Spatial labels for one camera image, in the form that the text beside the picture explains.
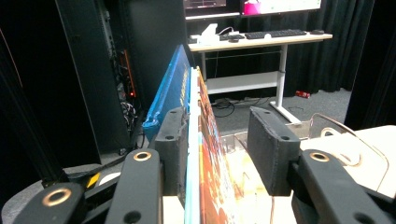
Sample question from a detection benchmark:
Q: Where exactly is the dark-screen monitor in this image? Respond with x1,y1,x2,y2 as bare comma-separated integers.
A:
183,0,241,18

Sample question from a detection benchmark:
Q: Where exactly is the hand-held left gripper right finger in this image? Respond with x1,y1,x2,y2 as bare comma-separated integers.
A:
247,105,302,198

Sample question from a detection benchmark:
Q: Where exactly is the small white device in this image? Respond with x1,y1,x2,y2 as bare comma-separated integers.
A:
197,22,220,45

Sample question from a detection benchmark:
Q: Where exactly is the black curtain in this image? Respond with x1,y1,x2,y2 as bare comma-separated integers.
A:
239,12,359,94

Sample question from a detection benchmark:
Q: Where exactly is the black computer cabinet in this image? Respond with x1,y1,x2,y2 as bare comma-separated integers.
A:
55,0,194,164

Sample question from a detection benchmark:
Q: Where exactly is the bundle of floor cables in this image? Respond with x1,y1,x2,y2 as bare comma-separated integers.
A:
211,97,265,119

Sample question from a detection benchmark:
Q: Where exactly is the clear acrylic book rack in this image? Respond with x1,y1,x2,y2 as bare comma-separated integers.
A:
218,112,390,200

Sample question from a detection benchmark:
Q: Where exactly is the black yellow striped base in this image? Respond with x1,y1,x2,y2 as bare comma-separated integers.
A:
40,169,104,190

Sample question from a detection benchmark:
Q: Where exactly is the white-framed desk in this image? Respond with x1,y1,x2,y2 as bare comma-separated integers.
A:
186,31,333,125

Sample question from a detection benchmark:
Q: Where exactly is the dark blue picture book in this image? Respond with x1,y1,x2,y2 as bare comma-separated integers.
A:
142,44,192,143

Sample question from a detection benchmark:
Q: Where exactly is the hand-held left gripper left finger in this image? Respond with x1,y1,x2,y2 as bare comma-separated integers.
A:
154,106,190,198

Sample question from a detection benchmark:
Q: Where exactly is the bright-screen monitor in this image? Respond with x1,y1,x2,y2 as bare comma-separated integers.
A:
239,0,323,16

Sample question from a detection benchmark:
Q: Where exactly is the black keyboard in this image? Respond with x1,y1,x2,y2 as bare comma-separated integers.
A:
244,28,307,40

